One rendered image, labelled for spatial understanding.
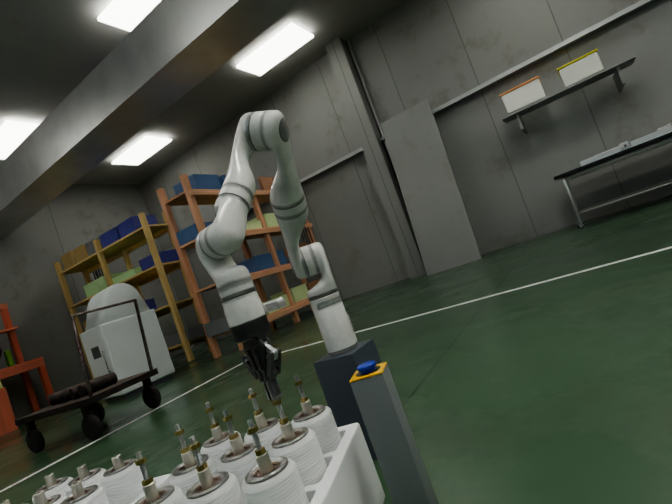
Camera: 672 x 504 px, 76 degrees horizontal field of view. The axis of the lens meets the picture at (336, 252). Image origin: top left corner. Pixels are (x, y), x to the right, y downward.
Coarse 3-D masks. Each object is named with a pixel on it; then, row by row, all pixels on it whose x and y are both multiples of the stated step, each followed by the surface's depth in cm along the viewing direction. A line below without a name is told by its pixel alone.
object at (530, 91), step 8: (528, 80) 566; (536, 80) 562; (512, 88) 576; (520, 88) 572; (528, 88) 568; (536, 88) 563; (504, 96) 583; (512, 96) 578; (520, 96) 574; (528, 96) 569; (536, 96) 564; (544, 96) 561; (504, 104) 585; (512, 104) 579; (520, 104) 575; (528, 104) 571; (512, 112) 582
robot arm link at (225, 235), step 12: (216, 204) 88; (228, 204) 86; (240, 204) 87; (216, 216) 83; (228, 216) 84; (240, 216) 86; (216, 228) 81; (228, 228) 82; (240, 228) 84; (204, 240) 83; (216, 240) 81; (228, 240) 81; (240, 240) 84; (216, 252) 83; (228, 252) 83
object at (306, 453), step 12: (312, 432) 84; (300, 444) 80; (312, 444) 82; (276, 456) 80; (288, 456) 79; (300, 456) 80; (312, 456) 81; (300, 468) 79; (312, 468) 80; (324, 468) 82; (312, 480) 79
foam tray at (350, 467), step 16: (352, 432) 95; (352, 448) 91; (336, 464) 82; (352, 464) 88; (368, 464) 96; (336, 480) 78; (352, 480) 85; (368, 480) 93; (320, 496) 72; (336, 496) 76; (352, 496) 82; (368, 496) 90; (384, 496) 99
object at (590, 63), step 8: (584, 56) 534; (592, 56) 530; (568, 64) 543; (576, 64) 540; (584, 64) 536; (592, 64) 531; (600, 64) 527; (560, 72) 550; (568, 72) 545; (576, 72) 541; (584, 72) 537; (592, 72) 533; (568, 80) 547; (576, 80) 542
